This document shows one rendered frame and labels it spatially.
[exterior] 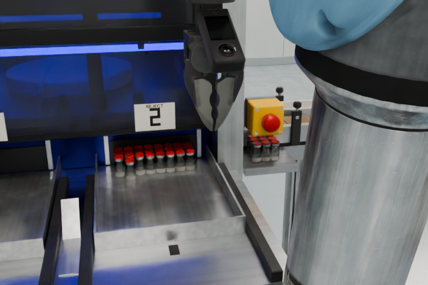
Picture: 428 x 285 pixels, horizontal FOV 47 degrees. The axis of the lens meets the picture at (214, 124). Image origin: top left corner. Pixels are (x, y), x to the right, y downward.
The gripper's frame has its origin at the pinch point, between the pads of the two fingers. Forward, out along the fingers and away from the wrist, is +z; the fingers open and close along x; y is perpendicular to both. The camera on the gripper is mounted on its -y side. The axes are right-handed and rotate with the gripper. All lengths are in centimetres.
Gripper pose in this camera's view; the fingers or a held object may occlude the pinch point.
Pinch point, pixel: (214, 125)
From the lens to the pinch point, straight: 77.0
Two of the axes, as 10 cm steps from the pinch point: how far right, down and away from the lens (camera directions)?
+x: -9.8, 0.7, -1.9
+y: -2.0, -3.4, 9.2
